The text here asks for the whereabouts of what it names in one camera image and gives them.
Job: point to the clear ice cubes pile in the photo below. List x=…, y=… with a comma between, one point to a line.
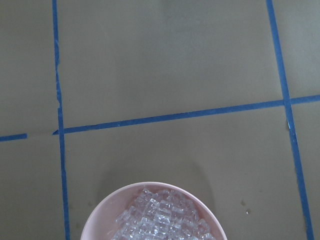
x=162, y=215

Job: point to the pink ribbed bowl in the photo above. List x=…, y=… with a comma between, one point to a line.
x=101, y=224

